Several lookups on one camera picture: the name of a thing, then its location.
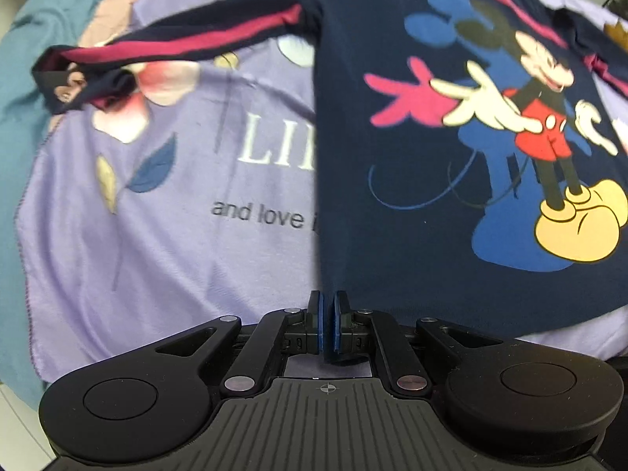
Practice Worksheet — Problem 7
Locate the teal blanket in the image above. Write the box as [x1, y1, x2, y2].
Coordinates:
[1, 0, 103, 408]

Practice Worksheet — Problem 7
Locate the navy Mickey Mouse kids shirt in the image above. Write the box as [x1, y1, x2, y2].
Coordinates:
[33, 0, 627, 336]

